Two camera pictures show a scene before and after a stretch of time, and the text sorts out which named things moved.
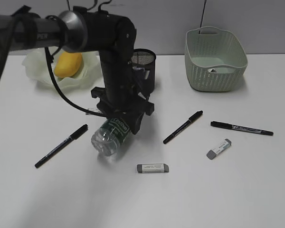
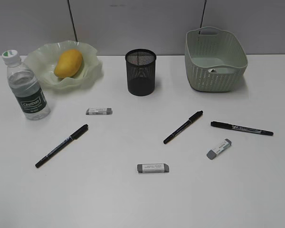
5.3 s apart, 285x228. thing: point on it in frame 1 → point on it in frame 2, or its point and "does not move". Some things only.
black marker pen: x=225 y=125 does not move
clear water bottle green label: x=109 y=136 → x=28 y=93
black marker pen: x=80 y=132 does not move
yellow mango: x=67 y=64 does not move
